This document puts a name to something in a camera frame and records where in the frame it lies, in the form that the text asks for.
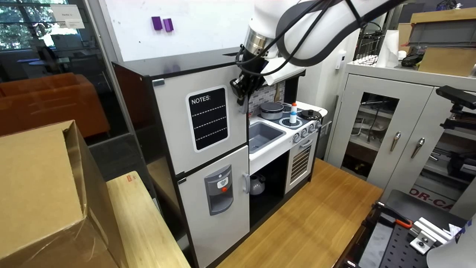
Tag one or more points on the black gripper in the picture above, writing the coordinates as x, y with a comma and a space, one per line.
251, 67

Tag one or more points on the white fridge door notes chalkboard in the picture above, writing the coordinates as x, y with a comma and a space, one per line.
173, 124

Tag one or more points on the grey toy pot with lid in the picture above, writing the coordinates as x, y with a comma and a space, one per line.
271, 110

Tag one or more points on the grey toy sink basin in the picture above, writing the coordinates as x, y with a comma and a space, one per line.
262, 134

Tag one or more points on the black white toy kitchen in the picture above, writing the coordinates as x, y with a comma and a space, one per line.
188, 62

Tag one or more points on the grey stove knob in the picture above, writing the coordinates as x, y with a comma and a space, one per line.
304, 132
312, 128
297, 138
317, 125

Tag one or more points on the large white whiteboard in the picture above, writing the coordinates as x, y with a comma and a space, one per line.
198, 24

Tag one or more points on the white oven door with slats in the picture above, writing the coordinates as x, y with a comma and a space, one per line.
300, 165

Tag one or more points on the white round toy kettle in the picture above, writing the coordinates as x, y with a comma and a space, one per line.
258, 186

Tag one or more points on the purple magnet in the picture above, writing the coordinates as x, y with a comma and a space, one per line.
169, 25
157, 24

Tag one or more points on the white fridge door water dispenser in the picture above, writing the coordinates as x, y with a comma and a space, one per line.
198, 228

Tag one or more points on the white paper towel roll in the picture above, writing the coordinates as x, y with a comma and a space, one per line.
392, 49

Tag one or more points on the black device on cabinet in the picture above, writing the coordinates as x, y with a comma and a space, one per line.
411, 57

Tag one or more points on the light wooden table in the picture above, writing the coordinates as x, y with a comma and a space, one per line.
143, 232

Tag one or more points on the grey metal cabinet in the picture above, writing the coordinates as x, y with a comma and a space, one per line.
417, 98

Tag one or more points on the black clamp orange tip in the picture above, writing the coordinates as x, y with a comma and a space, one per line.
395, 216

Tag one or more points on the flat cardboard box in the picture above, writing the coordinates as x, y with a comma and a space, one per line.
447, 60

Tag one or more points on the black perforated mounting board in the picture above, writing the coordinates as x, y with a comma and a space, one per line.
396, 253

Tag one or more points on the large brown cardboard box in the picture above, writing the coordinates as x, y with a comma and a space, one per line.
39, 198

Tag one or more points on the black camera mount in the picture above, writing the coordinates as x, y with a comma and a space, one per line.
459, 98

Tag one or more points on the small aluminium bracket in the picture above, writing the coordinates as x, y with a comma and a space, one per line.
429, 235

